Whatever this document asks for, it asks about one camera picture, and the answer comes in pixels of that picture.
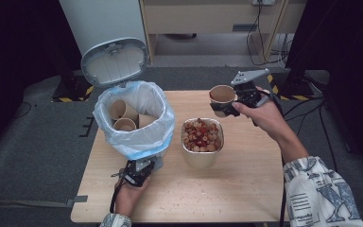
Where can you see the yellow black striped stand base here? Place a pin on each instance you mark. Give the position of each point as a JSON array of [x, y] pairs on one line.
[[291, 90], [72, 93]]

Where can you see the black curtain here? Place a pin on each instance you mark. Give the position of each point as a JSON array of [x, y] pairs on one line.
[[19, 47], [343, 47]]

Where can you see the beige bowl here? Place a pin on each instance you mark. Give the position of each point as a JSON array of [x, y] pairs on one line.
[[200, 159]]

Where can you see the person's right hand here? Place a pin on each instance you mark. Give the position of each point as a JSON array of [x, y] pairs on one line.
[[266, 118]]

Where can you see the grey tape strip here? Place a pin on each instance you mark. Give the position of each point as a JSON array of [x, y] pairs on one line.
[[77, 200]]

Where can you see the light wooden desk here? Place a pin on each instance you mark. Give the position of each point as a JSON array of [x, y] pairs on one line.
[[201, 19]]

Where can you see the white grey pedal trash can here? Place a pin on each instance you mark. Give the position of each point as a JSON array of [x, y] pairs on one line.
[[113, 66]]

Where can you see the clear plastic trash bag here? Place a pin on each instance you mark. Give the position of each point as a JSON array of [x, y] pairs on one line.
[[141, 142]]

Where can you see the brown paper cup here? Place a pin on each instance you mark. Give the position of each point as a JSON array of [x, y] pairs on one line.
[[223, 94], [146, 120], [119, 108], [124, 125]]

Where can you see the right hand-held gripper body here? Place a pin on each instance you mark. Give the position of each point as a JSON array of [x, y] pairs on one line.
[[249, 91]]

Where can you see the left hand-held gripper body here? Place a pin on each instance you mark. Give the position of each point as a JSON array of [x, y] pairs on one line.
[[135, 175]]

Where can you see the person's left hand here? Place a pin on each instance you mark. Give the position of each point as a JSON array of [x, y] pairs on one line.
[[127, 198]]

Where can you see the food scraps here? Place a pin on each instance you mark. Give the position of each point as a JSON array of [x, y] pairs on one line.
[[201, 135]]

